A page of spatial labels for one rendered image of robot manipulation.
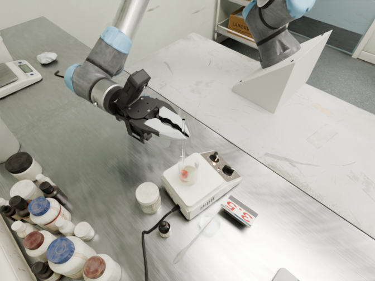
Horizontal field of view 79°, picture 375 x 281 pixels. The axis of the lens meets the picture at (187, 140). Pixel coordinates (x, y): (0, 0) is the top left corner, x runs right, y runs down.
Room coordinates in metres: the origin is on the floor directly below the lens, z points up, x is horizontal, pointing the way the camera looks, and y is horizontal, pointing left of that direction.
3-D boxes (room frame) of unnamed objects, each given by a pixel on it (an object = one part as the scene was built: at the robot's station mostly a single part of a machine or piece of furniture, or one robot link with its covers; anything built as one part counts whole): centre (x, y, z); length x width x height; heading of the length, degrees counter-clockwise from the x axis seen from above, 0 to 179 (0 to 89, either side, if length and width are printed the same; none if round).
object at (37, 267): (0.09, 0.31, 0.94); 0.04 x 0.04 x 0.09
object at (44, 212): (0.21, 0.34, 0.96); 0.06 x 0.06 x 0.11
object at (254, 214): (0.23, -0.14, 0.92); 0.09 x 0.06 x 0.04; 50
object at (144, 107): (0.38, 0.12, 1.14); 0.12 x 0.08 x 0.09; 55
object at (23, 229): (0.17, 0.39, 0.94); 0.03 x 0.03 x 0.09
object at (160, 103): (0.37, 0.06, 1.16); 0.09 x 0.05 x 0.02; 56
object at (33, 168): (0.36, 0.48, 0.94); 0.07 x 0.07 x 0.07
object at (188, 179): (0.29, 0.00, 1.02); 0.06 x 0.05 x 0.08; 148
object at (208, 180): (0.30, -0.01, 0.98); 0.12 x 0.12 x 0.01; 37
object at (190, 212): (0.31, -0.03, 0.94); 0.22 x 0.13 x 0.08; 127
